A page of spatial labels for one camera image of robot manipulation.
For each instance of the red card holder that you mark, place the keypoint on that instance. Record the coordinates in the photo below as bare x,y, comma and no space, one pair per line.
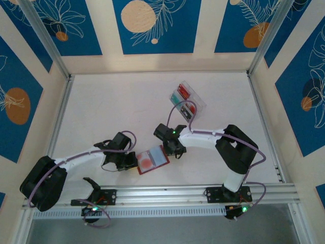
161,157

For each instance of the white pink april card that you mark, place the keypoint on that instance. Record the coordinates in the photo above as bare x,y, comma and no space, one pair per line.
146,161
192,108

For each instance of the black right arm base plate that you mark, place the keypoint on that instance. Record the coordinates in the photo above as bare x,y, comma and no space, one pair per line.
213,194

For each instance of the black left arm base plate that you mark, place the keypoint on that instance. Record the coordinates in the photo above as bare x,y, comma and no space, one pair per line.
111,195

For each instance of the aluminium side rail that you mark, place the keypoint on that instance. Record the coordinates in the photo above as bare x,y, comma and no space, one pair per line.
62,106
262,114

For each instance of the teal card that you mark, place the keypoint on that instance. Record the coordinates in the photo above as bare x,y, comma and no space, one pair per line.
177,99

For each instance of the aluminium frame post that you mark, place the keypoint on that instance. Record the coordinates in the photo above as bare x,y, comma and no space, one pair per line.
267,38
47,38

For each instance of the aluminium frame bar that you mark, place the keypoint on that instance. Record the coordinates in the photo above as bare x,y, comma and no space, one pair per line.
24,228
298,226

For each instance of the dark grey card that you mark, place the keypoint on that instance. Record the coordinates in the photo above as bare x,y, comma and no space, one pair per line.
186,113

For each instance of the red card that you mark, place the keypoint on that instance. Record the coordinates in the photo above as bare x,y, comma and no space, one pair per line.
184,91

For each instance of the black controller board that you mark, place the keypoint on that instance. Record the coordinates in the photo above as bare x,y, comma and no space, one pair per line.
89,212
232,213

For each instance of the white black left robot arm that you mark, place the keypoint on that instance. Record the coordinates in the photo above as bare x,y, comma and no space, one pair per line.
81,160

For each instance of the clear plastic card box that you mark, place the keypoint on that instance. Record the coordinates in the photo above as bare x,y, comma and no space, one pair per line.
198,101

